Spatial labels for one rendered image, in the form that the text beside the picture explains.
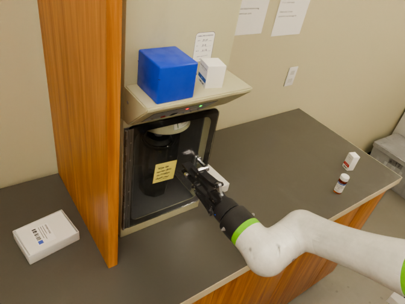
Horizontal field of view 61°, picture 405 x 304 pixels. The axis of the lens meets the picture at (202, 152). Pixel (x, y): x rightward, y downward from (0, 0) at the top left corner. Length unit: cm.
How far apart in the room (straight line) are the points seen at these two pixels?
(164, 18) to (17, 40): 53
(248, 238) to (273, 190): 64
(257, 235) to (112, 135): 43
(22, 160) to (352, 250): 113
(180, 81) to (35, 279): 72
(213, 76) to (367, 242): 51
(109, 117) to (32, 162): 72
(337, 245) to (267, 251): 16
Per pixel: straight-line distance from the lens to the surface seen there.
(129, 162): 99
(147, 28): 83
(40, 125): 137
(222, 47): 98
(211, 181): 100
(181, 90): 81
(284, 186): 156
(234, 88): 92
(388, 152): 352
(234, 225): 93
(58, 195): 138
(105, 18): 69
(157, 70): 76
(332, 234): 88
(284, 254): 90
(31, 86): 129
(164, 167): 107
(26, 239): 122
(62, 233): 121
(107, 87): 73
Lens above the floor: 191
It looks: 37 degrees down
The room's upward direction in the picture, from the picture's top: 11 degrees clockwise
